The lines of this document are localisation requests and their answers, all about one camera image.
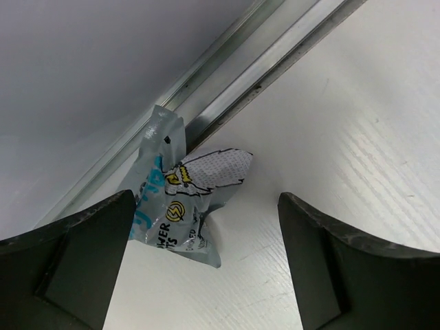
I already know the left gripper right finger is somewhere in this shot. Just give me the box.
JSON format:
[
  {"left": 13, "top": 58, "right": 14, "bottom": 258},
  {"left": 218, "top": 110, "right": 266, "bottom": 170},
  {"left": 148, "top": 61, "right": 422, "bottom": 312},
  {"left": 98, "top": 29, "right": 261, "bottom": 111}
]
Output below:
[{"left": 278, "top": 192, "right": 439, "bottom": 329}]

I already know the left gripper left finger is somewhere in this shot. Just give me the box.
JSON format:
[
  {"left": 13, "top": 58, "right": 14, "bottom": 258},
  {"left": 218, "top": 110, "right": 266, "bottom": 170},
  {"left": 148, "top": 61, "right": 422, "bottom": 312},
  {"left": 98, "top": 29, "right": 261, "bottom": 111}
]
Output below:
[{"left": 1, "top": 190, "right": 135, "bottom": 329}]

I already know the grey blue snack packet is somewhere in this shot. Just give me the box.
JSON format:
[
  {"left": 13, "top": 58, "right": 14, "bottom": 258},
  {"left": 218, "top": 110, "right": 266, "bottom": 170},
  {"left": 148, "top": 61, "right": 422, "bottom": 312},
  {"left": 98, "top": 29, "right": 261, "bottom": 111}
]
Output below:
[{"left": 119, "top": 105, "right": 253, "bottom": 268}]

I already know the aluminium table rail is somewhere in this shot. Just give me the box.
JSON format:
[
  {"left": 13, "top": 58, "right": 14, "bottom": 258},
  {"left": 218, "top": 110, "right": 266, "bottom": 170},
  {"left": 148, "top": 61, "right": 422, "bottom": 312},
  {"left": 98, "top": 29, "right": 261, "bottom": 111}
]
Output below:
[{"left": 38, "top": 0, "right": 360, "bottom": 226}]

